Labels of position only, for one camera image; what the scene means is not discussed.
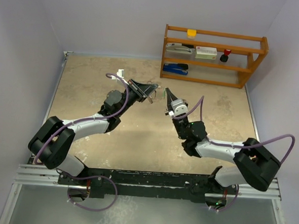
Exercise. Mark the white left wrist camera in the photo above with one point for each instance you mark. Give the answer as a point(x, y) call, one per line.
point(121, 73)

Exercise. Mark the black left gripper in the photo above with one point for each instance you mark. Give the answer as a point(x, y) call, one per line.
point(141, 90)

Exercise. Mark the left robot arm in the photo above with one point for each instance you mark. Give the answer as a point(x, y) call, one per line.
point(52, 142)

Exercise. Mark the silver keyring with clips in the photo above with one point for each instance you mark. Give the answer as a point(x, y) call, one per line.
point(153, 95)

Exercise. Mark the blue stapler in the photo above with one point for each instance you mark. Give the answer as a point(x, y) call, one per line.
point(177, 68)

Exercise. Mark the white green staples box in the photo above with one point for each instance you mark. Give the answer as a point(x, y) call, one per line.
point(207, 53)

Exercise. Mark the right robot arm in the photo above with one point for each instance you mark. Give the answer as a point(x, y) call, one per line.
point(252, 163)

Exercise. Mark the yellow small box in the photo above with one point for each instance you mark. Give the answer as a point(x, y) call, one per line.
point(191, 33)

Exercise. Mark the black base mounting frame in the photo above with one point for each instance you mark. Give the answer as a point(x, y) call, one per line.
point(192, 187)

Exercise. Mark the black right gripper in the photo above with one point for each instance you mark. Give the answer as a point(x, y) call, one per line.
point(170, 97)

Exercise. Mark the grey stapler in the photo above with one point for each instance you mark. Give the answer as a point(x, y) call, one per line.
point(179, 49)

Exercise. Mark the wooden shelf rack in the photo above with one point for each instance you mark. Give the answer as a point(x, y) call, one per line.
point(247, 54)

